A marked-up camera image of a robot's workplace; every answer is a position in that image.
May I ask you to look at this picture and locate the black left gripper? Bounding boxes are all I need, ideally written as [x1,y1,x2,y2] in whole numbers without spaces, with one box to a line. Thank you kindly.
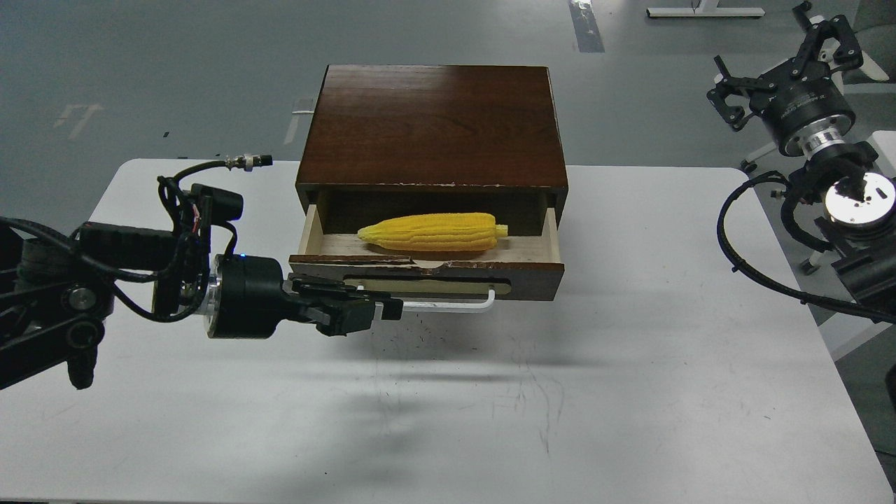
[206,254,404,340]

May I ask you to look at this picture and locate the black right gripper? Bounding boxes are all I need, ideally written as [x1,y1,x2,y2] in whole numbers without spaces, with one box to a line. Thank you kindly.
[706,2,865,157]

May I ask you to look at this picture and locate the yellow corn cob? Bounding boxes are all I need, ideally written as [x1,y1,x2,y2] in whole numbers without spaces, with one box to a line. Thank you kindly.
[356,213,509,253]

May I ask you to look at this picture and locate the wooden drawer with white handle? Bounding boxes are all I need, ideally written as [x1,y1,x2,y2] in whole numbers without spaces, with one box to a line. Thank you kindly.
[289,190,564,301]

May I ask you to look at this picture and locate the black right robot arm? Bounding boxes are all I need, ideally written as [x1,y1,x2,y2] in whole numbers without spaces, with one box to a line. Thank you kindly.
[707,1,895,323]

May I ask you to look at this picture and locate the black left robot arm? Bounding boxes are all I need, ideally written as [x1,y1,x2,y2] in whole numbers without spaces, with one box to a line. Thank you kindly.
[1,154,403,390]

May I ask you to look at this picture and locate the white table base far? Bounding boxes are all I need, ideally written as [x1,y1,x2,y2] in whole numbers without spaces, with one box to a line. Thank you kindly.
[645,1,766,19]

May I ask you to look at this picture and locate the dark wooden cabinet box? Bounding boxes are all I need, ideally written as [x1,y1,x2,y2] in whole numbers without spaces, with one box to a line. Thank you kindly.
[295,64,568,213]

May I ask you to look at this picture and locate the grey floor tape strip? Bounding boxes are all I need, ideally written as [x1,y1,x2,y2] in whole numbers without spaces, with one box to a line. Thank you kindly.
[567,1,606,54]

